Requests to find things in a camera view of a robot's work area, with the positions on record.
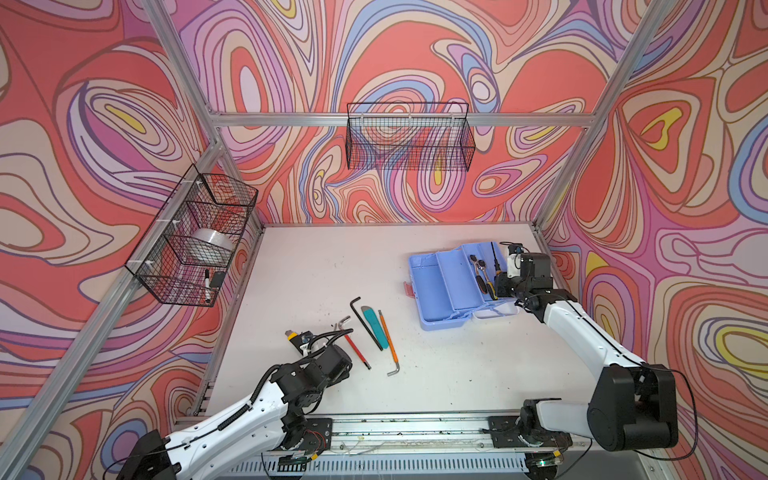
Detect black yellow ratchet wrench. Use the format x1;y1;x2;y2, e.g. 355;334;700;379
478;259;498;300

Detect white and blue tool box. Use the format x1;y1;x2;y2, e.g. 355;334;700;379
408;242;520;331

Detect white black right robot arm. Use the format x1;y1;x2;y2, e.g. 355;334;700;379
495;243;678;451

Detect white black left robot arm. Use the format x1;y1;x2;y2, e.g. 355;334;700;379
117;343;352;479

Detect black hex key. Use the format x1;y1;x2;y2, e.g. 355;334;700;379
349;296;383;351

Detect teal utility knife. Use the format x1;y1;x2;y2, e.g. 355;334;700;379
361;306;389;350

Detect silver tape roll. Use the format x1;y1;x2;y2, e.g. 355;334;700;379
185;228;235;256

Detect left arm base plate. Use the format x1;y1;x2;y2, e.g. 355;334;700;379
274;417;334;454

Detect red handled screwdriver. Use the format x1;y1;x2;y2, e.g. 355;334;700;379
335;321;372;371

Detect aluminium front rail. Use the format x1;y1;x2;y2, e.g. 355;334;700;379
306;410;600;460

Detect orange handled screwdriver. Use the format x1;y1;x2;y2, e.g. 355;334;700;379
378;310;399;362

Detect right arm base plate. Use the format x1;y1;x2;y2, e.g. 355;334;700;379
481;415;573;450

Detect black wire basket left wall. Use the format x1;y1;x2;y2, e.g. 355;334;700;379
125;165;259;307

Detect black wire basket wall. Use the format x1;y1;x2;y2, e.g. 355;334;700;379
125;165;259;307
345;100;476;172

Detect black wire basket back wall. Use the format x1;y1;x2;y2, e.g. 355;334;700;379
345;100;476;172

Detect aluminium corner frame post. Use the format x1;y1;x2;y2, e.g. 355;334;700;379
532;1;677;233

